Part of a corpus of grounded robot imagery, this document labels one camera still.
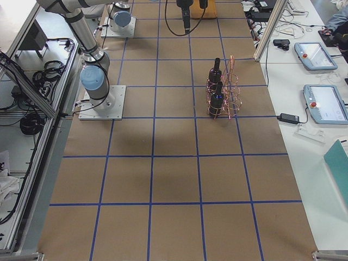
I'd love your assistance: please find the teal folder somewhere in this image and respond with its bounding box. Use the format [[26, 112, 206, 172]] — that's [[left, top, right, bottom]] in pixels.
[[324, 139, 348, 204]]

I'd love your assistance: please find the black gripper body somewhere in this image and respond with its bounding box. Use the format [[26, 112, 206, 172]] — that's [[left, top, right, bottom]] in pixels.
[[176, 0, 194, 19]]

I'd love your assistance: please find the copper wire bottle basket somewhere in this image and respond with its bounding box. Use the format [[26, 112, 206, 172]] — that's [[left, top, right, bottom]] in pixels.
[[206, 55, 243, 119]]

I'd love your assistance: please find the teach pendant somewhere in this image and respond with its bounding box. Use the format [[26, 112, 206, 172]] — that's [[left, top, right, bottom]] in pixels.
[[303, 84, 347, 125], [294, 42, 338, 71]]

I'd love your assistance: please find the wooden tray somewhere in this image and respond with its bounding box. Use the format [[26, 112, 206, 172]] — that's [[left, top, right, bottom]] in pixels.
[[190, 0, 217, 20]]

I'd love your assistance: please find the far teach pendant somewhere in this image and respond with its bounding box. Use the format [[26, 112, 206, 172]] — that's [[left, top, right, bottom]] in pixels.
[[294, 42, 338, 71]]

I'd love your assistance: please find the dark wine bottle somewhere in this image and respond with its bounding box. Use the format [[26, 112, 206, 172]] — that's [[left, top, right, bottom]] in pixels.
[[207, 58, 222, 90], [199, 0, 208, 9], [209, 82, 224, 117]]

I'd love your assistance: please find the black power adapter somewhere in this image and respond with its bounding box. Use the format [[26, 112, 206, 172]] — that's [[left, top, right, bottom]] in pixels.
[[277, 113, 300, 125]]

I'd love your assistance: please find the aluminium frame post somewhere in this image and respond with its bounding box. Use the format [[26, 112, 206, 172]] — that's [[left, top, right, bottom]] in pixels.
[[253, 0, 288, 62]]

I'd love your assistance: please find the arm gripper cable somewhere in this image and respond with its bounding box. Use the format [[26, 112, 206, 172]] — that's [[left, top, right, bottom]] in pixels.
[[164, 0, 207, 36]]

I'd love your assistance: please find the white cloth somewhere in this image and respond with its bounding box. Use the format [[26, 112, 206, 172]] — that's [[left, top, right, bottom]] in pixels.
[[0, 151, 20, 215]]

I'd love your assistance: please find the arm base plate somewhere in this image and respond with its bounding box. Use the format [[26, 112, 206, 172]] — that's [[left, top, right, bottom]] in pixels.
[[78, 85, 126, 120], [101, 17, 136, 38]]

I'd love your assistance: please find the near teach pendant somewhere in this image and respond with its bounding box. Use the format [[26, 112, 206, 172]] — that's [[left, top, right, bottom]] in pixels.
[[303, 84, 347, 125]]

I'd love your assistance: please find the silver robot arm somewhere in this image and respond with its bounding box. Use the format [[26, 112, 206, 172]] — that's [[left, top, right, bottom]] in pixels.
[[37, 1, 115, 109], [108, 0, 194, 37]]

